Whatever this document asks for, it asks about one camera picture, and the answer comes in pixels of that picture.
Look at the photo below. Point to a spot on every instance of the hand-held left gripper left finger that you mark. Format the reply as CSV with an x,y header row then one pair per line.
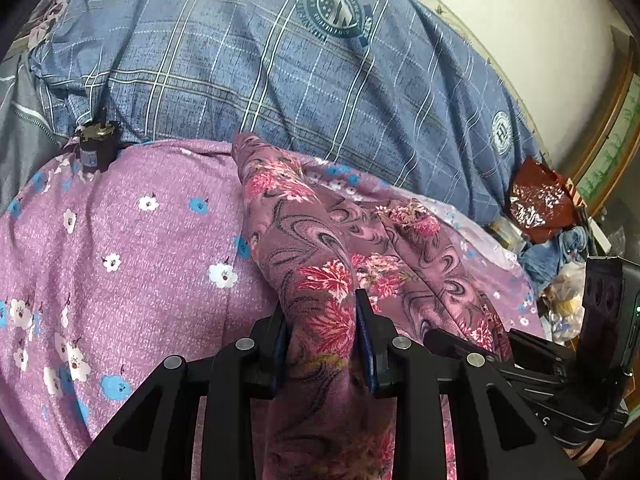
x,y
277,355

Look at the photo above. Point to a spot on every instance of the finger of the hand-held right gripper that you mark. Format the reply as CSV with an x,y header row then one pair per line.
x,y
455,344
542,347

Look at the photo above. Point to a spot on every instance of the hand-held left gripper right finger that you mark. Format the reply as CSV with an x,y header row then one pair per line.
x,y
365,350

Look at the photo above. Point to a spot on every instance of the mauve floral garment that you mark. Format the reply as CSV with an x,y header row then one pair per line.
x,y
320,250

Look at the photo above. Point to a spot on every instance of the clear plastic bag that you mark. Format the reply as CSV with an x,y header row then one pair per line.
x,y
565,300

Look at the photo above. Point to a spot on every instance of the blue denim cloth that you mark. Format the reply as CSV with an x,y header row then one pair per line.
x,y
552,255

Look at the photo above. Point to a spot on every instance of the red patterned bag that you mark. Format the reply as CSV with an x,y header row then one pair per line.
x,y
542,200

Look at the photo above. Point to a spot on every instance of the purple flower-print bedsheet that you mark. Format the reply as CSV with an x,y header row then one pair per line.
x,y
150,260

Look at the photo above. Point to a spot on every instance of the wooden framed panel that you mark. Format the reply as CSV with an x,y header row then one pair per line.
x,y
607,130

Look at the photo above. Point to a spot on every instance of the small dark bottle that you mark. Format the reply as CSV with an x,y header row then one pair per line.
x,y
97,147

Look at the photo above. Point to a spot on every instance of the blue plaid quilt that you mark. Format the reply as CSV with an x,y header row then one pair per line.
x,y
250,60

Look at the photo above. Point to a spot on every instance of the grey plaid cloth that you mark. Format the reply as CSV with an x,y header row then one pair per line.
x,y
25,120

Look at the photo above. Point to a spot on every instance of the pale pink crumpled cloth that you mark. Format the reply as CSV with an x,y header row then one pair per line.
x,y
47,22

